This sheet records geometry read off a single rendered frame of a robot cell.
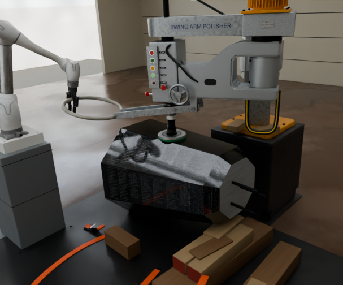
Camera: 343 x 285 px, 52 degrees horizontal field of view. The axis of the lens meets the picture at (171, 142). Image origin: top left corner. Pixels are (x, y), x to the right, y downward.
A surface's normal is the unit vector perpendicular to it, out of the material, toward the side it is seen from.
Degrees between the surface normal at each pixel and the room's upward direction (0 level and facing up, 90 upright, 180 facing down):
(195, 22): 90
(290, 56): 90
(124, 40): 90
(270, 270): 0
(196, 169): 45
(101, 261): 0
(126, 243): 0
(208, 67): 90
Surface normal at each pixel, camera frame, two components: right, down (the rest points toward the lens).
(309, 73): -0.67, 0.29
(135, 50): 0.74, 0.22
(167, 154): -0.50, -0.45
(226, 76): -0.33, 0.36
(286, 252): -0.04, -0.93
